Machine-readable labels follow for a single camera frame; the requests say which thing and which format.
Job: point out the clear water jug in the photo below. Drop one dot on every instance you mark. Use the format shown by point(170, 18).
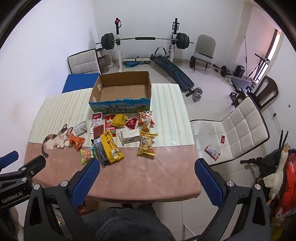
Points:
point(105, 64)

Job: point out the red flat snack packet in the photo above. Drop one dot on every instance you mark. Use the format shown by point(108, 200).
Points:
point(108, 125)

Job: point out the red white clear snack packet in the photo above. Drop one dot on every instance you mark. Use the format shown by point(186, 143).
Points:
point(97, 119)

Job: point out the small yellow snack packet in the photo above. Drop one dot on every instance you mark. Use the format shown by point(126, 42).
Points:
point(119, 120)

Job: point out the dark wooden chair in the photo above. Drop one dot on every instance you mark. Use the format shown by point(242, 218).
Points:
point(268, 90)

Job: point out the white barbell rack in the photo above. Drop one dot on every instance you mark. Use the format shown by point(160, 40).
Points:
point(118, 55)

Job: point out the cardboard box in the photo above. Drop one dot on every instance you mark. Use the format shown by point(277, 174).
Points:
point(120, 92)

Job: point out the blue exercise gear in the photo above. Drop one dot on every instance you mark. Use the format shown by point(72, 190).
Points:
point(131, 63)

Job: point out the yellow cartoon snack bag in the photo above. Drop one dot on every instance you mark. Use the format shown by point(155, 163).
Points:
point(146, 143)

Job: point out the grey chair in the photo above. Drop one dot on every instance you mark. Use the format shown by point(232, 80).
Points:
point(205, 48)

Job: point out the black metal frame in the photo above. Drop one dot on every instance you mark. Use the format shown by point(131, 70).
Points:
point(266, 163)

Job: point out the person's left forearm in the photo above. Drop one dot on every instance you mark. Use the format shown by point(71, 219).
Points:
point(16, 220)

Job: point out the cat-shaped mat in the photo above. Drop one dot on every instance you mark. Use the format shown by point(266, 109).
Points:
point(55, 140)

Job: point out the white padded chair back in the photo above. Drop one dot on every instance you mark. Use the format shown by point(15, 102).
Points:
point(83, 61)

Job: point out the red triangular snack packet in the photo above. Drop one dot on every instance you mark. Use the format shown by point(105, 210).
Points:
point(131, 123)

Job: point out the black speaker box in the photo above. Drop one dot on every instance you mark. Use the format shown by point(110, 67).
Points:
point(239, 71)

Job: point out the blue foam mat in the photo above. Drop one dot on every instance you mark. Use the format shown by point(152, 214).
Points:
point(78, 82)

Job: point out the small barbell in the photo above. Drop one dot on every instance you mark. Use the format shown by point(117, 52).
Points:
point(223, 70)

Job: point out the black treadmill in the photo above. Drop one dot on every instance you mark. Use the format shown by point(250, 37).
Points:
point(241, 83)

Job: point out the grey white snack packet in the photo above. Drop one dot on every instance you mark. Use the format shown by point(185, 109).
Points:
point(80, 128)

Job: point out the white goose plush toy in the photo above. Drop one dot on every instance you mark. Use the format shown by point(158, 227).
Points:
point(275, 178)

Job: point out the red bag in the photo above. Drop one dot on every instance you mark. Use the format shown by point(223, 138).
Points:
point(288, 192)

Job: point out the striped table mat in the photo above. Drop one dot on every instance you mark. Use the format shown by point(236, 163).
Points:
point(171, 120)

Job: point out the black blue sit-up bench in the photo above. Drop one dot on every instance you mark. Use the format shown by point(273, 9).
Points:
point(175, 73)

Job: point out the small dark stool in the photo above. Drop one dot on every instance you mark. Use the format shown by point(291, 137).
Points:
point(237, 98)

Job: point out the large yellow black snack packet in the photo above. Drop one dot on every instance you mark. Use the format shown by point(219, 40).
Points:
point(111, 146)

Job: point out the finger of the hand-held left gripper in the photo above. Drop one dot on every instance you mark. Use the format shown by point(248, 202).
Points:
point(10, 157)
point(32, 168)

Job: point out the colourful candy packet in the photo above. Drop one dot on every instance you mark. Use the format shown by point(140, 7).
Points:
point(86, 156)

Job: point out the chrome dumbbell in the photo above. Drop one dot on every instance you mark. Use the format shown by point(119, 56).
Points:
point(196, 93)

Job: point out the person's dark fleece clothing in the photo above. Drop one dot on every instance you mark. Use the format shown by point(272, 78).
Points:
point(129, 227)

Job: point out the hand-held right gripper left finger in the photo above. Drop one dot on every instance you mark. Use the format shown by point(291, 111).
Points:
point(85, 178)

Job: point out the orange panda snack packet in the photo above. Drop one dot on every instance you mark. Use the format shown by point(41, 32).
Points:
point(145, 115)

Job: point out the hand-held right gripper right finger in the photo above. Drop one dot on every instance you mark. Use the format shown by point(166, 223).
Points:
point(208, 183)

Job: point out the white quilted swivel chair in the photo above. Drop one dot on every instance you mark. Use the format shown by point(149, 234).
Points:
point(240, 125)

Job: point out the black exercise machine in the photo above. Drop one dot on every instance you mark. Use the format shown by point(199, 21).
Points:
point(260, 62)

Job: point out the small red packet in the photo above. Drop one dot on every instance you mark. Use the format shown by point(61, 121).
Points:
point(222, 139)

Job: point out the dark brown snack packet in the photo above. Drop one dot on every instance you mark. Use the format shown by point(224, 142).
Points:
point(98, 131)

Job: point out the barbell with black plates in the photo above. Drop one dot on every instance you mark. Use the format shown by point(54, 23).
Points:
point(107, 41)

